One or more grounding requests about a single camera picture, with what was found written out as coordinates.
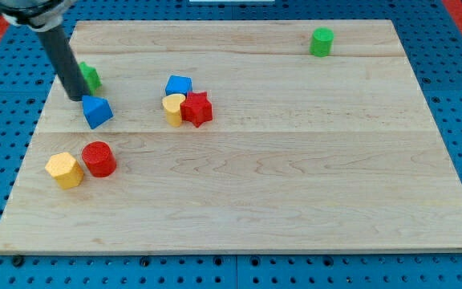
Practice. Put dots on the red star block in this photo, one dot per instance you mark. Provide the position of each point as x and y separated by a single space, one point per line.
196 108

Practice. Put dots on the green star block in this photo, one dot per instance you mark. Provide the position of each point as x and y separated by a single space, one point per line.
91 76

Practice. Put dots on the green cylinder block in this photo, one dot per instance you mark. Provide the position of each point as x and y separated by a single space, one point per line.
321 41

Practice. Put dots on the blue triangular prism block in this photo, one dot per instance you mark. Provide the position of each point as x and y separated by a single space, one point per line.
96 110

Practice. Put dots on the red cylinder block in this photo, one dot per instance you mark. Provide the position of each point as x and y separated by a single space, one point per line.
99 159

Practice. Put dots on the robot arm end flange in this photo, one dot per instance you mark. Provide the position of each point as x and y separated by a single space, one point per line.
38 15

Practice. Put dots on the yellow heart block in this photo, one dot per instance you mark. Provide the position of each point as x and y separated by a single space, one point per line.
171 105

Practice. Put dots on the light wooden board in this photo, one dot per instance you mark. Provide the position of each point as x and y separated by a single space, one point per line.
304 154

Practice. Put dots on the yellow hexagon block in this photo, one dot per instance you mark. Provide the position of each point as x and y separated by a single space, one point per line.
65 169

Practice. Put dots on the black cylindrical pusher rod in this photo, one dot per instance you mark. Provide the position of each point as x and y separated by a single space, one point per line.
56 44

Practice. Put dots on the blue cube block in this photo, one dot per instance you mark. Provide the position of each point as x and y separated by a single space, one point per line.
178 85

